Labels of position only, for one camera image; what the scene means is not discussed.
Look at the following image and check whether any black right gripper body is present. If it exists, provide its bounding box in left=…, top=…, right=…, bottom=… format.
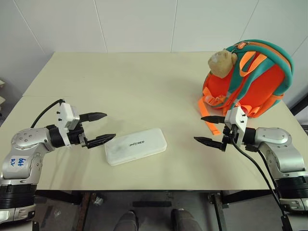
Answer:
left=221, top=122, right=238, bottom=153

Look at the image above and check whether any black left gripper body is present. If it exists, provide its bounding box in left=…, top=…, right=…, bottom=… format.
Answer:
left=67, top=122, right=89, bottom=148

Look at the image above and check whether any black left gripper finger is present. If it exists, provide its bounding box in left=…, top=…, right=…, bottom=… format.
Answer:
left=85, top=133, right=116, bottom=149
left=79, top=112, right=107, bottom=123

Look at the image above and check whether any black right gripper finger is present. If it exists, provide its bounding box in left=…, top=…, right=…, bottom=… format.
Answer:
left=193, top=136, right=227, bottom=153
left=201, top=115, right=226, bottom=124

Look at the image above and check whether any white rectangular case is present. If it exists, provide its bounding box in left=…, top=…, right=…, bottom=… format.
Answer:
left=104, top=127, right=168, bottom=166

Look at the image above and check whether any orange and teal backpack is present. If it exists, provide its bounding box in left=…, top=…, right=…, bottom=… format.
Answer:
left=197, top=40, right=295, bottom=137

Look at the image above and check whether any beige plush bear charm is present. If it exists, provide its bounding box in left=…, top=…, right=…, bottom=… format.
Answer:
left=207, top=49, right=238, bottom=78

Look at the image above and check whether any small crumpled clear wrapper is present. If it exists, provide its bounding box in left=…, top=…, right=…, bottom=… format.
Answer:
left=92, top=195, right=104, bottom=207

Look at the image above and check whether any dark rounded shape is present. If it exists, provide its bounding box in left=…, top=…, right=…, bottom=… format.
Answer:
left=170, top=208, right=198, bottom=231
left=115, top=210, right=139, bottom=231

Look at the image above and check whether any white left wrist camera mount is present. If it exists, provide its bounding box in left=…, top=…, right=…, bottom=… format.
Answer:
left=57, top=102, right=80, bottom=147

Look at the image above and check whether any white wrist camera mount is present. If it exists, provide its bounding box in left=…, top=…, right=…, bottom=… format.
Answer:
left=57, top=102, right=80, bottom=147
left=225, top=106, right=248, bottom=147

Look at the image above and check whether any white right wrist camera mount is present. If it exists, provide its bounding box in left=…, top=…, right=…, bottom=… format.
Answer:
left=225, top=106, right=248, bottom=147

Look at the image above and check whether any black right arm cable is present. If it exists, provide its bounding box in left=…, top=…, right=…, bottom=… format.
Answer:
left=231, top=134, right=294, bottom=231

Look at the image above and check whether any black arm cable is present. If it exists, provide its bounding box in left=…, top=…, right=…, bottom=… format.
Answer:
left=231, top=134, right=294, bottom=231
left=30, top=98, right=65, bottom=128

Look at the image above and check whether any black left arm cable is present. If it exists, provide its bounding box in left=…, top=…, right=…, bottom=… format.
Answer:
left=30, top=98, right=65, bottom=128

